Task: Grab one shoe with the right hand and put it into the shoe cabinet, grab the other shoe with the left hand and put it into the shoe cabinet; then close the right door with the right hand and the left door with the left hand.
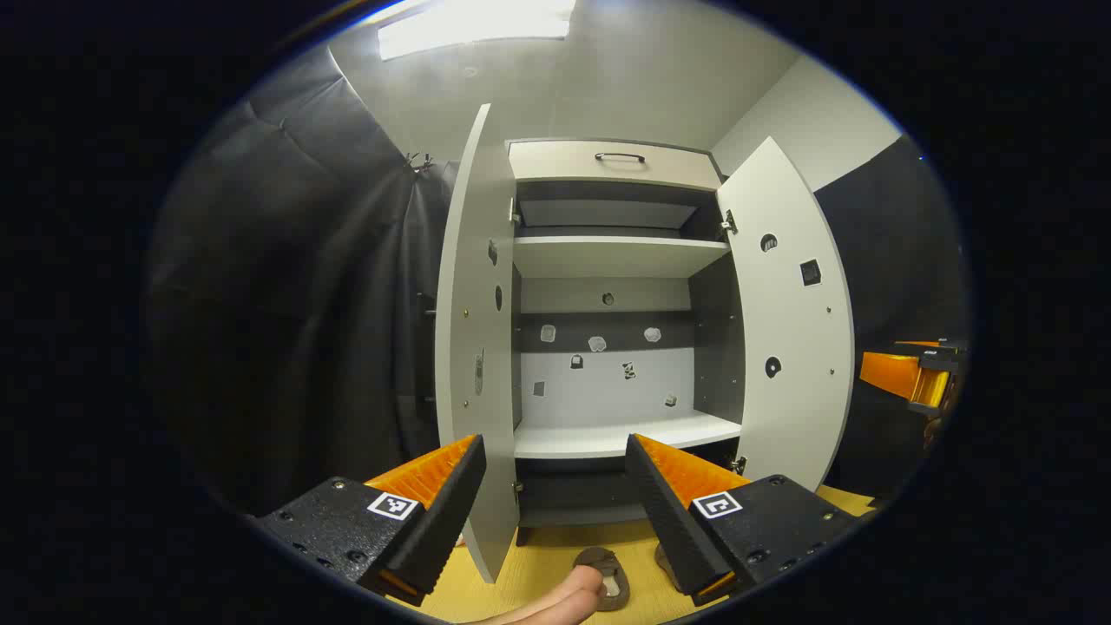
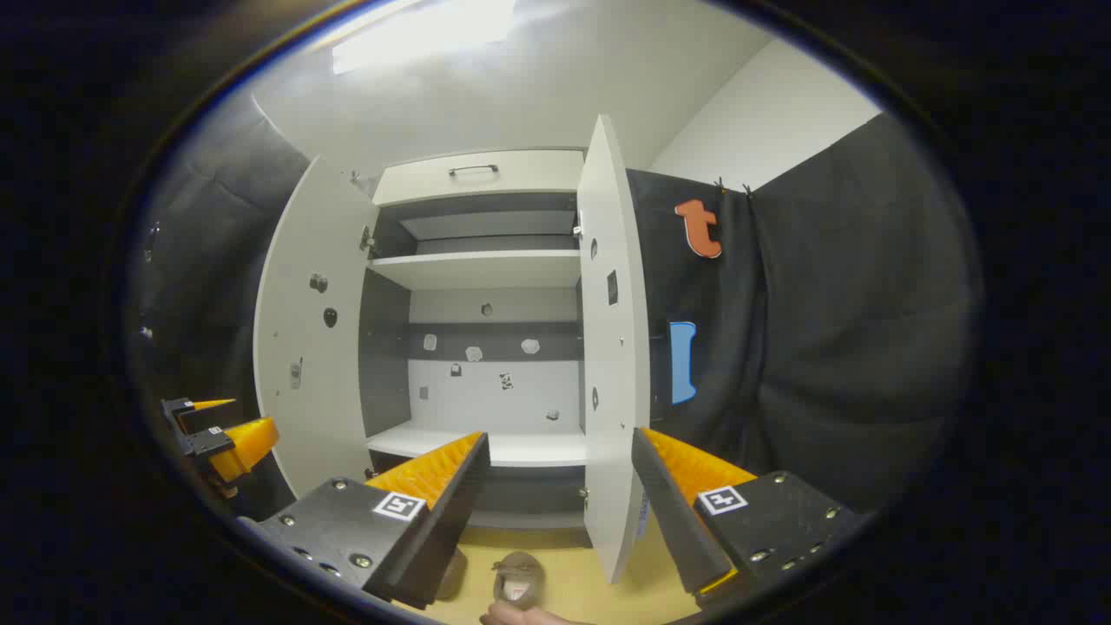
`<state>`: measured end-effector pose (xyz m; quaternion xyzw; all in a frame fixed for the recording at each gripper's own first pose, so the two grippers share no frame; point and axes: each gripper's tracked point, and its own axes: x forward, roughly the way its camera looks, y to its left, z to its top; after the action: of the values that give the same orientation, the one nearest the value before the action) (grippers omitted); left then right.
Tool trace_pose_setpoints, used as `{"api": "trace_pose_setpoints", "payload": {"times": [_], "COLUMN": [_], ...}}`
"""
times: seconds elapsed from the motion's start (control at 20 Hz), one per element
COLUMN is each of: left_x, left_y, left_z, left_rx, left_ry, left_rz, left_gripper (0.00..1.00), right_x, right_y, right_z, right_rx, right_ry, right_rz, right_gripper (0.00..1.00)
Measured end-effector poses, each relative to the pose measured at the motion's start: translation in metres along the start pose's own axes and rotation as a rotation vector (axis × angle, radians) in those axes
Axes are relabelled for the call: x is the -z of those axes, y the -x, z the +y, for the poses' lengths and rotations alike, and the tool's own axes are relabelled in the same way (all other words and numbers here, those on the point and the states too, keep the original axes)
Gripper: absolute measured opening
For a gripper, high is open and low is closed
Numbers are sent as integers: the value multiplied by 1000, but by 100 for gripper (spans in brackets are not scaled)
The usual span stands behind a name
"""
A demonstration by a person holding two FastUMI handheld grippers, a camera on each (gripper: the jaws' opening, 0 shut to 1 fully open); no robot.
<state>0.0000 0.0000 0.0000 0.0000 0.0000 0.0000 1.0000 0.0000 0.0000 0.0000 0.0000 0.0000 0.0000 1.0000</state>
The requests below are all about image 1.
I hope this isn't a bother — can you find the ceiling light panel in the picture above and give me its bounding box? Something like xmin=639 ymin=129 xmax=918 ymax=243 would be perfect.
xmin=378 ymin=0 xmax=576 ymax=62

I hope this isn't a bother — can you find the white shoe cabinet door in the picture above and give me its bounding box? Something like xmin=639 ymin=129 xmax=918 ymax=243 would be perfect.
xmin=434 ymin=102 xmax=522 ymax=584
xmin=716 ymin=136 xmax=856 ymax=491

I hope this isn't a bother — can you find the white cabinet shelf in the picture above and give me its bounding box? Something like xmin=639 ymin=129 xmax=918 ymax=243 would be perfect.
xmin=514 ymin=236 xmax=730 ymax=279
xmin=514 ymin=411 xmax=743 ymax=459

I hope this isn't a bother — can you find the brown fuzzy shoe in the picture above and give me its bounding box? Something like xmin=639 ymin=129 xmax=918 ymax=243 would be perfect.
xmin=654 ymin=544 xmax=687 ymax=591
xmin=573 ymin=547 xmax=632 ymax=611

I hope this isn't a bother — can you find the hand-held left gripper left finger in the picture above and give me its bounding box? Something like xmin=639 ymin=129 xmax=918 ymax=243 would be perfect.
xmin=258 ymin=434 xmax=488 ymax=607

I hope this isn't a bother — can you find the black backdrop cloth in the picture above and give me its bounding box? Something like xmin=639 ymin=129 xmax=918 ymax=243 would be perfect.
xmin=148 ymin=43 xmax=969 ymax=517

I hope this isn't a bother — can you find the white shoe cabinet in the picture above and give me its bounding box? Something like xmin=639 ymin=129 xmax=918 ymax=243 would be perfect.
xmin=508 ymin=137 xmax=747 ymax=548

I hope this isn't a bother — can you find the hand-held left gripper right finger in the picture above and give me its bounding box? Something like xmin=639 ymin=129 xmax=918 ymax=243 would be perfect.
xmin=625 ymin=433 xmax=860 ymax=607

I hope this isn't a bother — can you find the white cabinet drawer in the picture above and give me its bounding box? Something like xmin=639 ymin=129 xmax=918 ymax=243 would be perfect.
xmin=509 ymin=139 xmax=723 ymax=192

